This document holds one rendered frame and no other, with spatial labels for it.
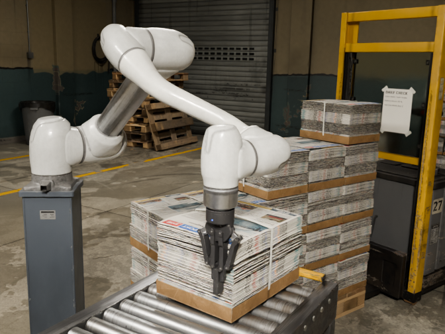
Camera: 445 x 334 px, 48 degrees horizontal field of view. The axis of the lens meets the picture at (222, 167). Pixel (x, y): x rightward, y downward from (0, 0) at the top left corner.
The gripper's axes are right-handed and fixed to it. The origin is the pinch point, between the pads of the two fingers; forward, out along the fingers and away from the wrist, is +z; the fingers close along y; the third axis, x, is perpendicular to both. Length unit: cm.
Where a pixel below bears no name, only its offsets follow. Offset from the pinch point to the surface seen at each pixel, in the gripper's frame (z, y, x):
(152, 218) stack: 13, 75, -63
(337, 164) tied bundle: -3, 22, -158
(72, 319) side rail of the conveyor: 13.0, 34.2, 20.1
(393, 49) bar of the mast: -68, 12, -221
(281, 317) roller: 13.6, -12.2, -14.6
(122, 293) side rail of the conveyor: 13.0, 34.0, 0.5
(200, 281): 4.1, 8.1, -3.7
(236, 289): 3.3, -3.2, -4.0
